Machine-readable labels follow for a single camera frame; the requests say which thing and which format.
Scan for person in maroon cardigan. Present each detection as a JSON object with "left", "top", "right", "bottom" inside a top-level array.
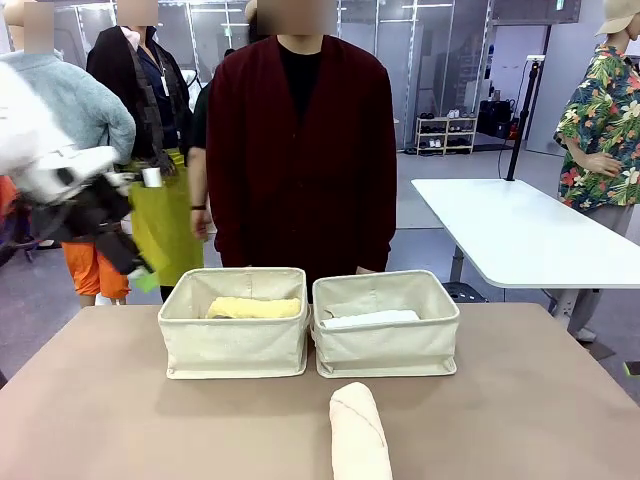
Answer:
[{"left": 205, "top": 0, "right": 399, "bottom": 301}]

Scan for beige fabric basket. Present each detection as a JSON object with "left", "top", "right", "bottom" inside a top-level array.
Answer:
[
  {"left": 157, "top": 267, "right": 309, "bottom": 380},
  {"left": 311, "top": 269, "right": 461, "bottom": 379}
]

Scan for hand of dark-clothed person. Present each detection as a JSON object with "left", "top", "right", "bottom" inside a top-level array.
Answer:
[{"left": 191, "top": 208, "right": 213, "bottom": 244}]

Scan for rolled beige towel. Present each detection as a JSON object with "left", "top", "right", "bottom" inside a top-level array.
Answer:
[{"left": 328, "top": 382, "right": 394, "bottom": 480}]

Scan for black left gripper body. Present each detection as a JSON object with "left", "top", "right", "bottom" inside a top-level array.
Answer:
[{"left": 92, "top": 172, "right": 154, "bottom": 276}]

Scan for wooden shoe rack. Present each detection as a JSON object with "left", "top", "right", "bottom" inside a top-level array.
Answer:
[{"left": 414, "top": 114, "right": 476, "bottom": 156}]

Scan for mannequin grey fleece orange pants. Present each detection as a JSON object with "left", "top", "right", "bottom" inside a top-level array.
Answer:
[{"left": 0, "top": 0, "right": 137, "bottom": 307}]

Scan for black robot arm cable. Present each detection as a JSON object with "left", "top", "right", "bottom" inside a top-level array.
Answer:
[{"left": 9, "top": 197, "right": 96, "bottom": 261}]

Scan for white towel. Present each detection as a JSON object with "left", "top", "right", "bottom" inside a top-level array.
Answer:
[{"left": 319, "top": 308, "right": 421, "bottom": 330}]

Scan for beige cap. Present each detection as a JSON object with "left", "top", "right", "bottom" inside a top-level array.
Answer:
[{"left": 594, "top": 0, "right": 640, "bottom": 37}]

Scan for black case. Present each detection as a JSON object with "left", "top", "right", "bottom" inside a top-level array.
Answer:
[{"left": 478, "top": 98, "right": 516, "bottom": 139}]

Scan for person in dark clothes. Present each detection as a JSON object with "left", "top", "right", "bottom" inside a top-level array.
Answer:
[{"left": 187, "top": 47, "right": 236, "bottom": 211}]

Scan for yellow towel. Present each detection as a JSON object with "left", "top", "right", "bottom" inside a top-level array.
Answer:
[{"left": 205, "top": 296, "right": 303, "bottom": 320}]

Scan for black tripod stand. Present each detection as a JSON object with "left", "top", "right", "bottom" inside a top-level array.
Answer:
[{"left": 504, "top": 58, "right": 544, "bottom": 182}]

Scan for white table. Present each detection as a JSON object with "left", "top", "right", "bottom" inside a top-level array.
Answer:
[{"left": 410, "top": 178, "right": 640, "bottom": 331}]

